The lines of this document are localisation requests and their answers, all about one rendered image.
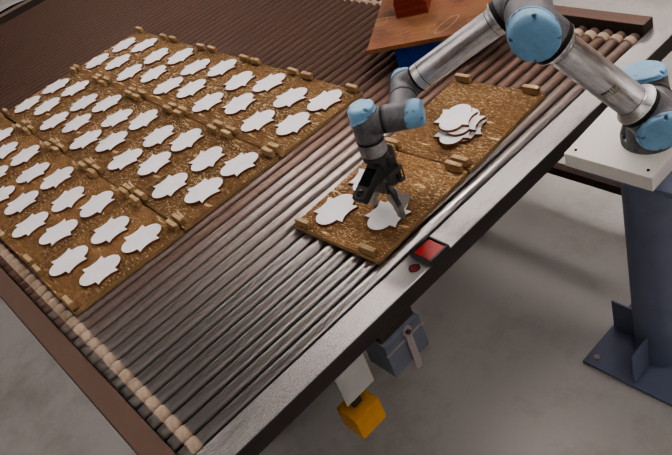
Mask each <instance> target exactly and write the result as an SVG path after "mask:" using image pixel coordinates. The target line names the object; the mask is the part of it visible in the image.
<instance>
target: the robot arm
mask: <svg viewBox="0 0 672 455"><path fill-rule="evenodd" d="M504 34H505V35H506V38H507V42H508V44H509V46H510V48H511V50H512V51H513V53H514V54H515V55H516V56H517V57H519V58H520V59H522V60H524V61H527V62H533V61H534V62H537V63H538V64H540V65H548V64H551V65H552V66H554V67H555V68H557V69H558V70H559V71H561V72H562V73H563V74H565V75H566V76H567V77H569V78H570V79H572V80H573V81H574V82H576V83H577V84H578V85H580V86H581V87H582V88H584V89H585V90H586V91H588V92H589V93H591V94H592V95H593V96H595V97H596V98H597V99H599V100H600V101H601V102H603V103H604V104H606V105H607V106H608V107H610V108H611V109H612V110H614V111H615V112H616V113H617V120H618V121H619V122H620V123H621V124H622V126H621V129H620V142H621V145H622V146H623V147H624V148H625V149H626V150H628V151H630V152H632V153H635V154H642V155H650V154H656V153H660V152H663V151H666V150H668V149H669V148H671V147H672V90H671V87H670V85H669V81H668V74H669V72H668V71H667V67H666V65H665V64H664V63H662V62H660V61H653V60H645V61H639V62H635V63H632V64H630V65H628V66H627V67H625V68H624V69H623V70H621V69H620V68H619V67H617V66H616V65H615V64H613V63H612V62H611V61H609V60H608V59H607V58H605V57H604V56H603V55H602V54H600V53H599V52H598V51H596V50H595V49H594V48H592V47H591V46H590V45H588V44H587V43H586V42H585V41H583V40H582V39H581V38H579V37H578V36H577V35H575V27H574V25H573V24H572V23H571V22H570V21H569V20H567V19H566V18H565V17H564V16H562V15H561V14H560V13H558V12H557V11H556V10H555V8H554V4H553V0H492V1H490V2H489V3H488V4H487V9H486V10H485V11H484V12H482V13H481V14H480V15H478V16H477V17H476V18H474V19H473V20H472V21H470V22H469V23H468V24H466V25H465V26H464V27H462V28H461V29H460V30H458V31H457V32H456V33H454V34H453V35H452V36H450V37H449V38H447V39H446V40H445V41H443V42H442V43H441V44H439V45H438V46H437V47H435V48H434V49H433V50H431V51H430V52H429V53H427V54H426V55H425V56H423V57H422V58H421V59H419V60H418V61H417V62H415V63H414V64H413V65H411V66H410V67H409V68H408V67H403V68H398V69H396V70H395V71H394V72H393V73H392V76H391V80H390V83H389V89H390V91H389V104H384V105H379V106H376V105H375V104H374V102H373V101H372V100H371V99H359V100H357V101H355V102H353V103H352V104H351V105H350V106H349V107H348V110H347V114H348V117H349V121H350V126H351V127H352V130H353V133H354V136H355V139H356V142H357V145H358V148H359V151H360V154H361V157H362V158H363V161H364V163H366V164H367V166H366V168H365V170H364V173H363V175H362V177H361V179H360V181H359V183H358V185H357V187H356V190H355V192H354V194H353V196H352V199H353V200H355V201H356V202H359V203H363V204H366V205H367V204H368V203H369V201H370V203H371V205H372V207H373V208H374V209H375V208H376V207H377V206H378V204H377V197H378V195H379V194H380V193H382V194H383V195H384V194H385V193H387V195H388V197H387V200H388V201H389V203H390V204H391V205H392V206H393V208H394V210H395V211H396V213H397V216H398V217H400V218H402V219H406V215H405V211H404V208H405V207H406V205H407V203H408V202H409V200H410V195H409V194H408V193H403V194H401V193H400V192H399V190H398V189H395V188H394V187H393V186H395V185H397V184H398V183H399V181H400V183H401V182H402V181H403V180H404V179H405V178H406V177H405V174H404V170H403V167H402V164H401V163H398V162H397V161H396V158H395V154H394V151H393V147H392V145H391V144H386V140H385V137H384V134H387V133H392V132H397V131H403V130H412V129H414V128H417V127H421V126H424V125H425V123H426V114H425V108H424V104H423V101H422V99H420V98H417V96H418V95H419V94H421V93H422V92H423V91H425V90H426V89H427V88H429V87H430V86H432V85H433V84H434V83H436V82H437V81H439V80H440V79H441V78H443V77H444V76H446V75H447V74H448V73H450V72H451V71H453V70H454V69H455V68H457V67H458V66H460V65H461V64H463V63H464V62H465V61H467V60H468V59H470V58H471V57H472V56H474V55H475V54H477V53H478V52H479V51H481V50H482V49H484V48H485V47H486V46H488V45H489V44H491V43H492V42H494V41H495V40H496V39H498V38H499V37H501V36H502V35H504ZM401 169H402V173H403V176H402V175H401V172H400V170H401Z"/></svg>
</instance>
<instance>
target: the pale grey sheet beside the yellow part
mask: <svg viewBox="0 0 672 455"><path fill-rule="evenodd" d="M373 381H374V378H373V376H372V374H371V371H370V369H369V367H368V364H367V362H366V360H365V358H364V355H363V353H362V354H361V355H360V356H359V357H358V358H357V359H356V360H355V361H354V362H353V363H352V364H351V365H350V366H349V367H348V368H347V369H346V370H345V371H344V372H343V373H342V374H341V375H340V376H339V377H338V378H337V379H336V380H335V383H336V385H337V387H338V389H339V391H340V393H341V395H342V397H343V399H344V401H345V403H346V405H347V407H348V406H349V405H350V404H351V403H352V402H353V401H354V400H355V399H356V398H357V397H358V396H359V395H360V394H361V393H362V392H363V391H364V390H365V389H366V388H367V387H368V386H369V385H370V384H371V383H372V382H373Z"/></svg>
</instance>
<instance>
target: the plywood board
mask: <svg viewBox="0 0 672 455"><path fill-rule="evenodd" d="M490 1H492V0H431V3H430V8H429V12H428V13H424V14H419V15H414V16H409V17H404V18H399V19H397V17H396V14H395V9H394V6H393V0H382V3H381V6H380V9H379V12H378V16H377V19H376V22H375V25H374V29H373V32H372V35H371V39H370V42H369V45H368V48H367V53H368V55H369V54H375V53H380V52H385V51H391V50H396V49H401V48H407V47H412V46H417V45H423V44H428V43H433V42H439V41H444V40H446V39H447V38H449V37H450V36H452V35H453V34H454V33H456V32H457V31H458V30H460V29H461V28H462V27H464V26H465V25H466V24H468V23H469V22H470V21H472V20H473V19H474V18H476V17H477V16H478V15H480V14H481V13H482V12H484V11H485V10H486V9H487V4H488V3H489V2H490Z"/></svg>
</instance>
